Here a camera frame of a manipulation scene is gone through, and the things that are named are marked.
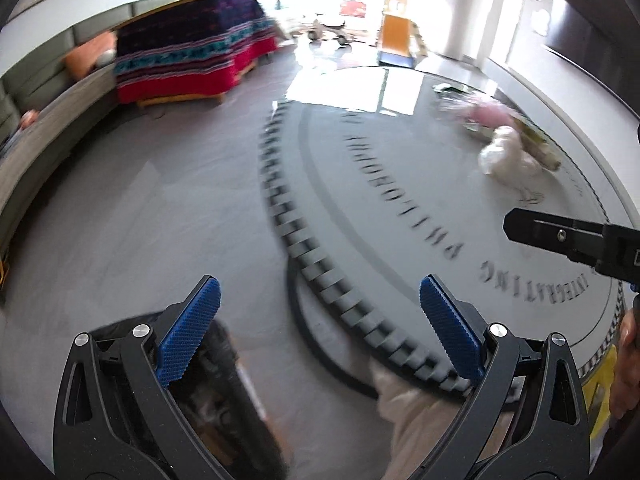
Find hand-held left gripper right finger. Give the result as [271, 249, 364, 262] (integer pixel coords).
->
[419, 274, 602, 480]

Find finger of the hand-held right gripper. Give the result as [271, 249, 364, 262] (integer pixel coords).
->
[503, 207, 609, 264]

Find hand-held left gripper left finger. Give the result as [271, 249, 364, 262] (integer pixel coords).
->
[51, 275, 222, 480]

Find person's right hand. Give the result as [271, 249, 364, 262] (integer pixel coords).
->
[610, 304, 640, 422]

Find black thread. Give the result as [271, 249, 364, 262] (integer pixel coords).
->
[517, 180, 547, 207]

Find white plastic bag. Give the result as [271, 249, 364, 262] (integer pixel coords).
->
[477, 125, 544, 182]

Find brown cardboard piece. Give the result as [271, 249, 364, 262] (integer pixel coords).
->
[515, 117, 564, 172]

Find person's beige trouser leg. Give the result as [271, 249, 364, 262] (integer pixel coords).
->
[370, 359, 507, 480]

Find clear bag with pink contents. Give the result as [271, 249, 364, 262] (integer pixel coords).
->
[439, 94, 517, 134]

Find yellow object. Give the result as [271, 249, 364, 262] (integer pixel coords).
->
[582, 347, 622, 442]

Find wooden toy slide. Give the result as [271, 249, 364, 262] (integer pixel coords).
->
[376, 0, 429, 69]

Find green grey sofa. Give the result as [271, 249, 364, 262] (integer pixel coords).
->
[0, 0, 137, 266]

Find bench with patterned red blanket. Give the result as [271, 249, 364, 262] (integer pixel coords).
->
[114, 0, 280, 107]

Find orange cushion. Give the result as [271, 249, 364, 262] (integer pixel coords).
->
[62, 30, 119, 81]

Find white toy ride-on plane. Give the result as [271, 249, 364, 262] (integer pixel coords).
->
[300, 15, 372, 48]

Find wall-mounted television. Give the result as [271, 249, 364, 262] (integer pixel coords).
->
[542, 0, 640, 87]

